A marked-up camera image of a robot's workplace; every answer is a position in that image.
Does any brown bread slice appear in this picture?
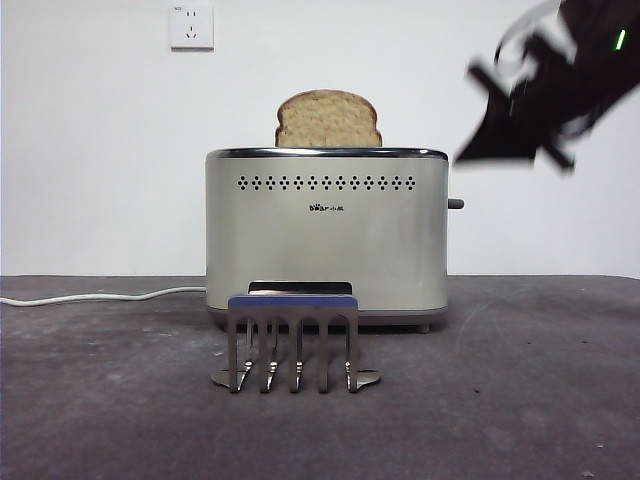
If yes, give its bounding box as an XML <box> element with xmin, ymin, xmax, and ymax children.
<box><xmin>273</xmin><ymin>89</ymin><xmax>385</xmax><ymax>149</ymax></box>

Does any cream toaster with steel rim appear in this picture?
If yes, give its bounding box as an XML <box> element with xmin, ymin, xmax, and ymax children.
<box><xmin>204</xmin><ymin>146</ymin><xmax>450</xmax><ymax>335</ymax></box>

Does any silver metal toast rack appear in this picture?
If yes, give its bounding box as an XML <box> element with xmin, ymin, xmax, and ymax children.
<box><xmin>209</xmin><ymin>293</ymin><xmax>383</xmax><ymax>395</ymax></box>

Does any white wall socket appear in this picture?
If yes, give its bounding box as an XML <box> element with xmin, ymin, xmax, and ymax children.
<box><xmin>169</xmin><ymin>5</ymin><xmax>216</xmax><ymax>53</ymax></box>

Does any white power cable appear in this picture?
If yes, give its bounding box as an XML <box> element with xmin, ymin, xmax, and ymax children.
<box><xmin>0</xmin><ymin>285</ymin><xmax>208</xmax><ymax>308</ymax></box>

